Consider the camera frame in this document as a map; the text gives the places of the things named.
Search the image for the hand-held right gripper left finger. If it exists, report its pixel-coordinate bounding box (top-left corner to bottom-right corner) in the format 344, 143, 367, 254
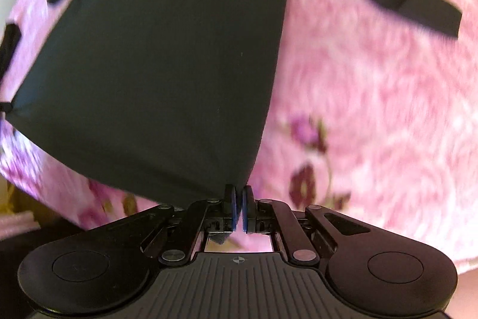
106, 184, 240, 266

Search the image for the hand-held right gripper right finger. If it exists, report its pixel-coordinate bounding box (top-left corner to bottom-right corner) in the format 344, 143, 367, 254
241, 185, 372, 265

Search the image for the black long-sleeve shirt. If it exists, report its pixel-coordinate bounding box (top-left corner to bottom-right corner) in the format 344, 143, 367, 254
0, 0, 464, 208

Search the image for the pink floral blanket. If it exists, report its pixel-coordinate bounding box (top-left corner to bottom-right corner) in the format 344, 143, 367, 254
0, 0, 478, 273

